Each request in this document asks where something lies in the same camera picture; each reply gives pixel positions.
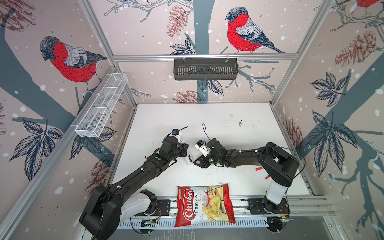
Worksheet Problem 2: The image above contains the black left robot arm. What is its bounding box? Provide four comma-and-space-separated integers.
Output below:
79, 136, 189, 240

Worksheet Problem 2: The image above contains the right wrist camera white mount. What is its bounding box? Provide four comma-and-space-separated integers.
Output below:
195, 140, 210, 157

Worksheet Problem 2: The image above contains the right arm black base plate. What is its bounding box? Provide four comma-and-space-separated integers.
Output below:
248, 198, 291, 215

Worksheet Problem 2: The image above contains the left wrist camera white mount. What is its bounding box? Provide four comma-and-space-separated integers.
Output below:
171, 129, 186, 144

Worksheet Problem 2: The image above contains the white remote control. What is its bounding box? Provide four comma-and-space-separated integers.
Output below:
185, 149, 198, 166

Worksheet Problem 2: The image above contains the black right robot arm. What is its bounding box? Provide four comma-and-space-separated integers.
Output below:
194, 139, 300, 214

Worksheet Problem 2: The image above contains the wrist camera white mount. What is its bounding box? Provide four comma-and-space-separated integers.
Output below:
195, 140, 210, 157
171, 129, 186, 144

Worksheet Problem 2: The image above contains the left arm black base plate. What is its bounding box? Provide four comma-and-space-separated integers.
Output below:
149, 199, 171, 217

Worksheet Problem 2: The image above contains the white mesh wire basket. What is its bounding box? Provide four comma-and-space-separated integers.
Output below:
75, 73, 128, 138

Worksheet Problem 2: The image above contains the black hanging wire basket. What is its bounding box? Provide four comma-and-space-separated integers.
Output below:
174, 58, 239, 81

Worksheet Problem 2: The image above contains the red Chuba cassava chips bag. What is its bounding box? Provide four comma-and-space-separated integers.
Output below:
175, 184, 236, 228

